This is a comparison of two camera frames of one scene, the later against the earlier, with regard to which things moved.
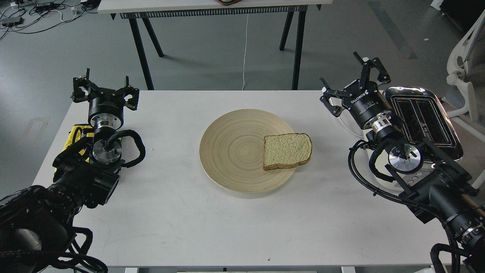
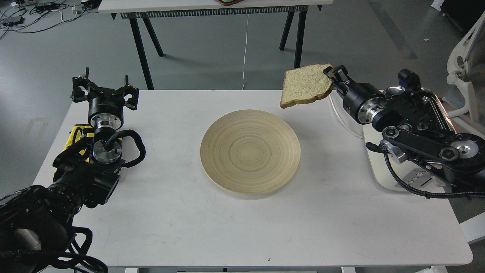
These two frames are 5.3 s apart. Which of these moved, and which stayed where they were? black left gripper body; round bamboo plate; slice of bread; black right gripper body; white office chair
Moved: slice of bread
Stayed: black left gripper body; round bamboo plate; white office chair; black right gripper body
